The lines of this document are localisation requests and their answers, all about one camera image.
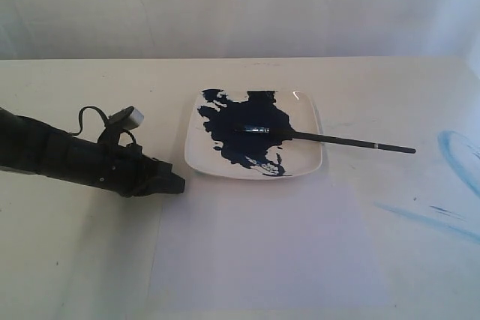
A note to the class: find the white paper sheet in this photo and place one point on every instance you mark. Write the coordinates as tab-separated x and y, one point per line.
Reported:
274	244

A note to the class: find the white square plate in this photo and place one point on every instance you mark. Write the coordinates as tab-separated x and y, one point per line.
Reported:
214	147

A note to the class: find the black paintbrush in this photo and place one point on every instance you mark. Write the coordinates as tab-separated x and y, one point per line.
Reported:
292	134

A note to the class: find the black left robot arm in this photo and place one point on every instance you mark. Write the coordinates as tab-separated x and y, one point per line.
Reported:
29	146

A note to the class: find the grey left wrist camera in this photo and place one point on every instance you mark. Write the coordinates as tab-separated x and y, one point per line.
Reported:
127	119

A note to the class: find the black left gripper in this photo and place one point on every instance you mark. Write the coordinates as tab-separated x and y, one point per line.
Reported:
123	170

